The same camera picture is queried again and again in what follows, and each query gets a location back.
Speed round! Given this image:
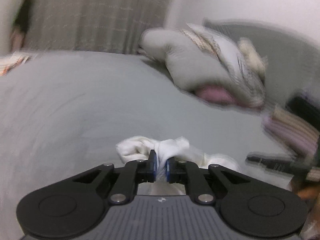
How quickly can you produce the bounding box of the white cloth garment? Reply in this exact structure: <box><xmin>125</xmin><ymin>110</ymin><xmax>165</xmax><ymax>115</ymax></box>
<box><xmin>116</xmin><ymin>136</ymin><xmax>240</xmax><ymax>196</ymax></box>

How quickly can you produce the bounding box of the stack of folded clothes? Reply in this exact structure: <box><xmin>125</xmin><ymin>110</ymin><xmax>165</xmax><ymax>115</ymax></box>
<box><xmin>262</xmin><ymin>106</ymin><xmax>319</xmax><ymax>158</ymax></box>

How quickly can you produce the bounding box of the pink folded blanket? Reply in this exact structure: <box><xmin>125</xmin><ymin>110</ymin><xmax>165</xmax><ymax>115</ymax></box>
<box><xmin>194</xmin><ymin>85</ymin><xmax>248</xmax><ymax>107</ymax></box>

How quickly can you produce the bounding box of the grey bed sheet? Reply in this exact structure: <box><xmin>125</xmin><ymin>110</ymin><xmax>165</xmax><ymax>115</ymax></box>
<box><xmin>1</xmin><ymin>51</ymin><xmax>290</xmax><ymax>239</ymax></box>

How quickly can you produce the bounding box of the grey bed pillow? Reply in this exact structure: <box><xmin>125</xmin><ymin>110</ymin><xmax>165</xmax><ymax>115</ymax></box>
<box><xmin>203</xmin><ymin>18</ymin><xmax>319</xmax><ymax>105</ymax></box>

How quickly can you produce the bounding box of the grey folded quilt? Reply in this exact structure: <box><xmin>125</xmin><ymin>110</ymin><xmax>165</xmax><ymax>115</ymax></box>
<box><xmin>140</xmin><ymin>24</ymin><xmax>266</xmax><ymax>109</ymax></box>

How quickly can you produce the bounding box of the cream plush toy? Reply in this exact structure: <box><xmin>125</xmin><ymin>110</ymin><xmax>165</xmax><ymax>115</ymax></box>
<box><xmin>238</xmin><ymin>37</ymin><xmax>268</xmax><ymax>81</ymax></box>

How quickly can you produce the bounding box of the grey patterned curtain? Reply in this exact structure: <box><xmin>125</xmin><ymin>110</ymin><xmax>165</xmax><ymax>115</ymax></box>
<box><xmin>25</xmin><ymin>0</ymin><xmax>171</xmax><ymax>54</ymax></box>

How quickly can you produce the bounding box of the open book on bed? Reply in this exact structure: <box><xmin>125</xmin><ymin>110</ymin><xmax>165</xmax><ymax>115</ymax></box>
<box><xmin>0</xmin><ymin>52</ymin><xmax>35</xmax><ymax>76</ymax></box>

